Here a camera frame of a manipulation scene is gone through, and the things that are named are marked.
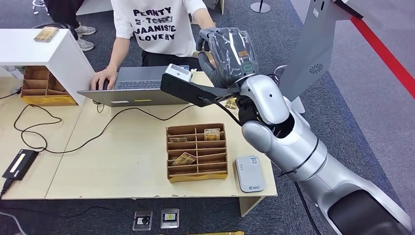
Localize person's right hand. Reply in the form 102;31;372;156
90;66;118;92

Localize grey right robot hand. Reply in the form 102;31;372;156
195;26;259;89

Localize brown cardboard card organizer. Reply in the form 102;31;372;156
166;122;229;184
21;66;78;107

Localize gold hotel key card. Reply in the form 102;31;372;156
203;128;221;141

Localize gold card lying slanted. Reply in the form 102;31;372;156
171;152;197;166

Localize grey card reader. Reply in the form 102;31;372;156
235;155;266;193

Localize black reader box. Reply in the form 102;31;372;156
1;149;39;181

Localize grey laptop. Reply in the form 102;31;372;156
77;66;190;108

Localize white shelf unit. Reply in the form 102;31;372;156
0;28;95;106

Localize round ringed base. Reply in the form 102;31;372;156
274;65;288;82

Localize grey stanchion base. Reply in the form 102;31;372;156
250;0;271;14

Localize black round stool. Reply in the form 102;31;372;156
32;22;78;41

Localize white furniture panel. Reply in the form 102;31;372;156
75;0;114;16

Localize stack of gold cards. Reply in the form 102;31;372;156
33;26;60;43

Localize grey kiosk stand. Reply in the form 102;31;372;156
278;0;383;115

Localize chrome chair base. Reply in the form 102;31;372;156
31;0;49;15

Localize wooden table leg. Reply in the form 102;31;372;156
239;196;265;217

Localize floor socket with round plug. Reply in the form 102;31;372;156
133;210;153;232

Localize floor socket with label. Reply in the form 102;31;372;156
160;208;180;230

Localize yellow strip object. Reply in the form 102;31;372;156
189;231;244;235

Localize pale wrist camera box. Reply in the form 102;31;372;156
165;63;193;82

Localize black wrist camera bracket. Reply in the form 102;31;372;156
160;72;242;108

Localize long black cable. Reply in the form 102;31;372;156
13;103;197;155

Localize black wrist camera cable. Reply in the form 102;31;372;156
207;97;243;127

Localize black reader power cable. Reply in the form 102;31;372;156
0;178;15;199

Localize white floor cable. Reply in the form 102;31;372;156
0;211;26;235

